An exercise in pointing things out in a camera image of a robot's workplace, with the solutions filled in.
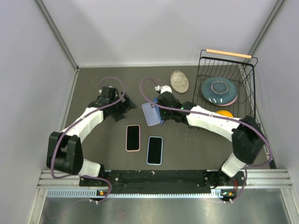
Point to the lavender phone case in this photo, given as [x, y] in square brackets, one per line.
[150, 113]

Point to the light blue phone case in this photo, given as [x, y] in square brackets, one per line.
[147, 150]

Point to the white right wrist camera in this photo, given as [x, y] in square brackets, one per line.
[162, 89]

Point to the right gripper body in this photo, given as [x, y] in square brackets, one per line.
[166, 114]

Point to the orange bowl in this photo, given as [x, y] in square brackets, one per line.
[225, 113]

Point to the speckled oval dish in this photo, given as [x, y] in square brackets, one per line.
[179, 81]

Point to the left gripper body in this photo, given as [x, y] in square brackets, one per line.
[117, 109]

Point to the pink phone case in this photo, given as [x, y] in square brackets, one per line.
[126, 137]

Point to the black wire dish rack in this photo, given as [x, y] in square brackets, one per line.
[238, 68]

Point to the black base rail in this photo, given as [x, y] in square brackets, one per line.
[171, 181]

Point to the purple-edged black phone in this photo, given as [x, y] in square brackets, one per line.
[154, 150]

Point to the grey cable duct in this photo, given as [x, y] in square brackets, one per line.
[99, 194]

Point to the blue phone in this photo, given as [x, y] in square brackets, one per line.
[158, 111]

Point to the blue glazed plate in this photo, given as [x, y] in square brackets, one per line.
[218, 90]

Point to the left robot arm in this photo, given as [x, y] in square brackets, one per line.
[65, 152]

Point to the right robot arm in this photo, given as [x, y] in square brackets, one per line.
[245, 135]

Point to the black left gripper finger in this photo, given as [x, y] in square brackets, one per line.
[118, 116]
[126, 103]

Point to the pink plate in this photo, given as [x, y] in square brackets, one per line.
[227, 104]

